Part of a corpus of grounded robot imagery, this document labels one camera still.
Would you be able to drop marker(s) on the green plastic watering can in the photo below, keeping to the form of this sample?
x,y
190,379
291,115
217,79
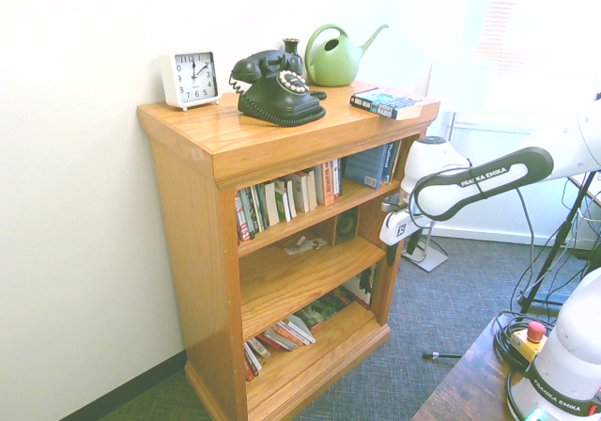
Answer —
x,y
331,61

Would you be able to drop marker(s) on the window blinds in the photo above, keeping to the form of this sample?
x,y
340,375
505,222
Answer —
x,y
530,21

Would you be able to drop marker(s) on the red black spine book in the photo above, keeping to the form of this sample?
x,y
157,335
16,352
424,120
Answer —
x,y
241,216

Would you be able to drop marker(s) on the red white thin books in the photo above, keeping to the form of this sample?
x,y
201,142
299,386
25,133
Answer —
x,y
396,158

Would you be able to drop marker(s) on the loose paper scraps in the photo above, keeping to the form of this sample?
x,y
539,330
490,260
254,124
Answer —
x,y
305,244

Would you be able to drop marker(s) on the dark green spine book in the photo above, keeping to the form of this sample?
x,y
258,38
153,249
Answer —
x,y
253,212

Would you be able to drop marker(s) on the wooden oak bookshelf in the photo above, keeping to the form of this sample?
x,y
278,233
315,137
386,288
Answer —
x,y
197,233

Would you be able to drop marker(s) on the black pen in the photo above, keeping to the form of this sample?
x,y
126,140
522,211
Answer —
x,y
441,355

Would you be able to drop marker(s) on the green cover magazine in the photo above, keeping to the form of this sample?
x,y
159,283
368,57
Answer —
x,y
324,309

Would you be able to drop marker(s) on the black camera tripod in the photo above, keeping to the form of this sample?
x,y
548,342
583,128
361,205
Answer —
x,y
559,242

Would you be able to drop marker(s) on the white flat stand base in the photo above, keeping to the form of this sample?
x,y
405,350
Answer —
x,y
426,254

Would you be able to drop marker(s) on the dark slim vase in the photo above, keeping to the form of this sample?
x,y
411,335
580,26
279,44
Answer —
x,y
292,50

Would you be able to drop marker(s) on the dark wooden table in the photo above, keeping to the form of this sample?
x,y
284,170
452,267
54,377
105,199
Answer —
x,y
465,383

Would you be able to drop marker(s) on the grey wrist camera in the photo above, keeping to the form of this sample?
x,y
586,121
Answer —
x,y
390,203

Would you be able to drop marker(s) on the red emergency stop button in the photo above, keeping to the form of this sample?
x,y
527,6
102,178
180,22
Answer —
x,y
533,338

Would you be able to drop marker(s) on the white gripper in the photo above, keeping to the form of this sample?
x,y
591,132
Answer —
x,y
399,230

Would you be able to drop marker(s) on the green white paperback book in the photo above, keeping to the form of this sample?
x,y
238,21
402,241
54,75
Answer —
x,y
283,200

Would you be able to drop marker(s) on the orange spine book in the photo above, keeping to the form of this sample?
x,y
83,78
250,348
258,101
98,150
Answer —
x,y
329,183

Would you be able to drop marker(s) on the black vintage rotary telephone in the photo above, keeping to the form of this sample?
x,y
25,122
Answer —
x,y
277,97

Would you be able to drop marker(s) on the black white picture book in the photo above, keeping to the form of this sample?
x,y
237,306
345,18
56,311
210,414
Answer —
x,y
364,285

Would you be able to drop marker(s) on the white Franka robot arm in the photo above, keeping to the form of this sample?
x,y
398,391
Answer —
x,y
483,179

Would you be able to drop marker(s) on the white square alarm clock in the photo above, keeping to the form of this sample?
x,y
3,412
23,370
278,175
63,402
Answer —
x,y
192,80

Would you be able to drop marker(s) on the stack of fallen paperbacks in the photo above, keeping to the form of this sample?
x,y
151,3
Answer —
x,y
279,338

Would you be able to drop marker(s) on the blue Darwin's Radio paperback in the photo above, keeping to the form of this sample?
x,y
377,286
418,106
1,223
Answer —
x,y
387,103

